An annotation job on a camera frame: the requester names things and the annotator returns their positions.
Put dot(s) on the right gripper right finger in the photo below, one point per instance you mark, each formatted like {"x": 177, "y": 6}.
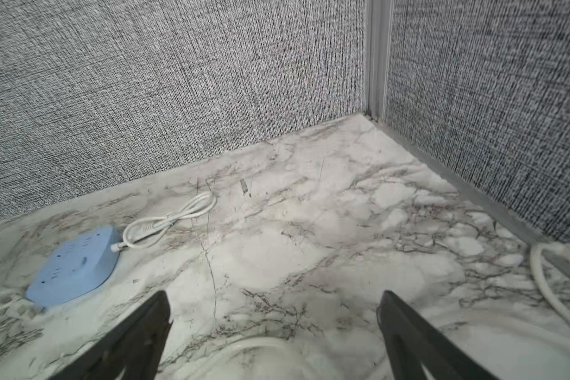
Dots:
{"x": 416, "y": 349}

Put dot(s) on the blue square power strip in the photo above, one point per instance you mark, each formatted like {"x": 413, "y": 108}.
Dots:
{"x": 75, "y": 268}

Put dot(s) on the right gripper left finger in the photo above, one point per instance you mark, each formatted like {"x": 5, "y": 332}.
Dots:
{"x": 132, "y": 350}

